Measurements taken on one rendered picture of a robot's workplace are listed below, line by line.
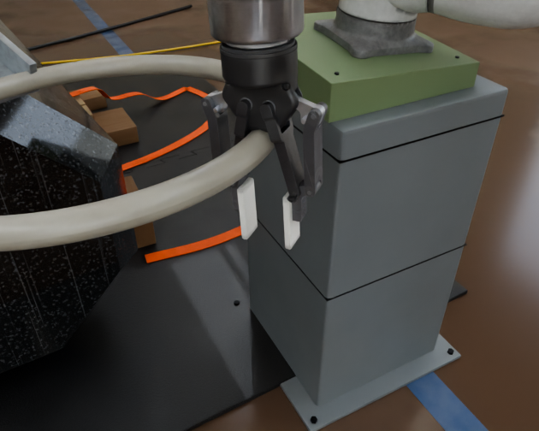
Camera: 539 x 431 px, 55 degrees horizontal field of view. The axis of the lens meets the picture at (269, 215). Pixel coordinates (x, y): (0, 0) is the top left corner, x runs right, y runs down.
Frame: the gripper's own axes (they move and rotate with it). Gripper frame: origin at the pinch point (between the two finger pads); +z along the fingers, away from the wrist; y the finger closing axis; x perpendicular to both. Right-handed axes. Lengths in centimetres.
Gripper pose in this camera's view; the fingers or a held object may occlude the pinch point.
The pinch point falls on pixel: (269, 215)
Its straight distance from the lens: 61.1
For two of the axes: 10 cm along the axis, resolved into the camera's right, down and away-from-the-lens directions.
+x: -4.1, 5.2, -7.5
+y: -9.1, -1.8, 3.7
